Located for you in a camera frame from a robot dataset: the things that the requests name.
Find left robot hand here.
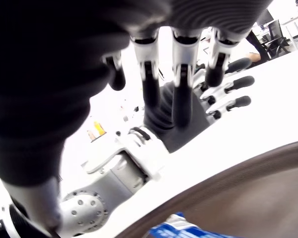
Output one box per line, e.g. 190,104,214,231
143,58,255,154

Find blue Oreo packet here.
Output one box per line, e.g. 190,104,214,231
149,211,211,238

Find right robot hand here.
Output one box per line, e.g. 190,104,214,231
0,0,273,233

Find person in white shirt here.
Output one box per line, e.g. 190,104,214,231
245,29,269,62

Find round dark brown tray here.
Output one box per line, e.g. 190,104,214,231
119,140,298,238

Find black chair with sled legs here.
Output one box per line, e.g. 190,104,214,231
260,19,292,60

